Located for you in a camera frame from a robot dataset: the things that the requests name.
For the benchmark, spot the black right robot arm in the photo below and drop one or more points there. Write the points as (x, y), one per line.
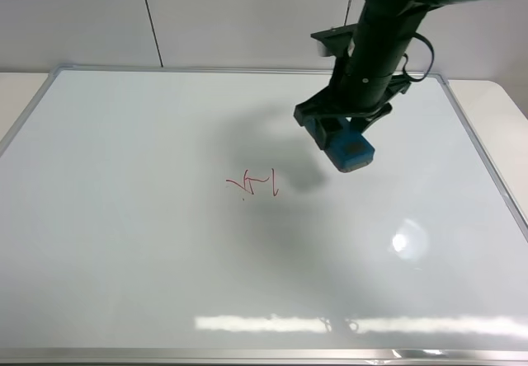
(377, 43)

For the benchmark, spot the blue board eraser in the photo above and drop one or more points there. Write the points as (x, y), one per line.
(349, 150)

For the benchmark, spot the white aluminium-framed whiteboard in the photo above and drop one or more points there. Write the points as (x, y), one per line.
(183, 217)

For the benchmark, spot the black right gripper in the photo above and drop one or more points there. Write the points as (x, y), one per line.
(362, 99)

